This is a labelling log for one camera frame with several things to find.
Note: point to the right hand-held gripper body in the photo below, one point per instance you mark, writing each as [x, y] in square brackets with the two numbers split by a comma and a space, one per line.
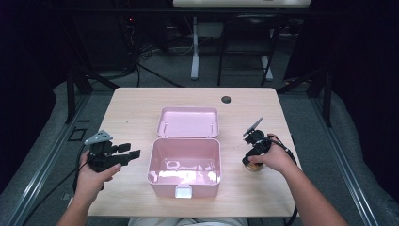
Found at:
[258, 142]

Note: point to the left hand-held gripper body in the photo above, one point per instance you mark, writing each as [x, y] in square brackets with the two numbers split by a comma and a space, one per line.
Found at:
[102, 158]

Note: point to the round gold tin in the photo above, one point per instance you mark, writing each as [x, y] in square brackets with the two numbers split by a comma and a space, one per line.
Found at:
[254, 168]

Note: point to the person's right hand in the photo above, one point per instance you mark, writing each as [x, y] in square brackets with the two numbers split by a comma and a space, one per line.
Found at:
[276, 157]

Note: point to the person's left hand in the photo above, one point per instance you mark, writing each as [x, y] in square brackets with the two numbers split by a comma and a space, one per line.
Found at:
[91, 179]

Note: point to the black metal stand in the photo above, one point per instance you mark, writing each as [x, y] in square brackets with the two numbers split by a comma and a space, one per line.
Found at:
[71, 94]
[327, 100]

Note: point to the white desk leg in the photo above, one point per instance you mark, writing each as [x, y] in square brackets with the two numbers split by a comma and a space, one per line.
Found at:
[267, 69]
[195, 62]

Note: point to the dark curtain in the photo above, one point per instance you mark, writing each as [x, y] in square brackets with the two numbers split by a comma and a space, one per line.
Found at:
[367, 78]
[28, 94]

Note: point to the dark cabinet with red light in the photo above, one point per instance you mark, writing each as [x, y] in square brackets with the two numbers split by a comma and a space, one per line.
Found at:
[103, 40]

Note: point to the black chair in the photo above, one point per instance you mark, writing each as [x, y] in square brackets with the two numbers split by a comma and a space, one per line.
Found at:
[247, 31]

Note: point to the grey metal floor rail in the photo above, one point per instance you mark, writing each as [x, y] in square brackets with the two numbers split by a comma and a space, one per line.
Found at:
[40, 175]
[348, 175]

